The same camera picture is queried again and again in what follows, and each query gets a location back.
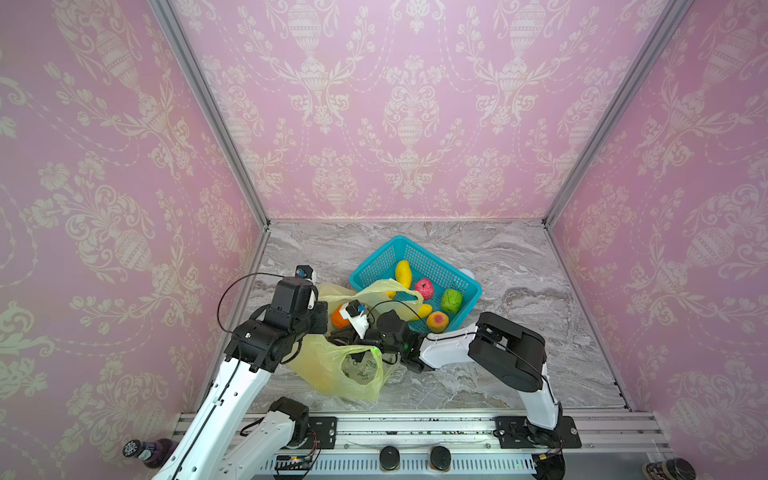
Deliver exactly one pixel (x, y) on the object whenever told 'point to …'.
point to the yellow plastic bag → (342, 367)
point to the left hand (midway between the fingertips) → (321, 309)
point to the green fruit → (451, 301)
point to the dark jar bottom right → (676, 468)
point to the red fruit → (425, 287)
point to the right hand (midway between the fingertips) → (332, 337)
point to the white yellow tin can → (467, 272)
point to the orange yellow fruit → (437, 321)
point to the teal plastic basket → (444, 287)
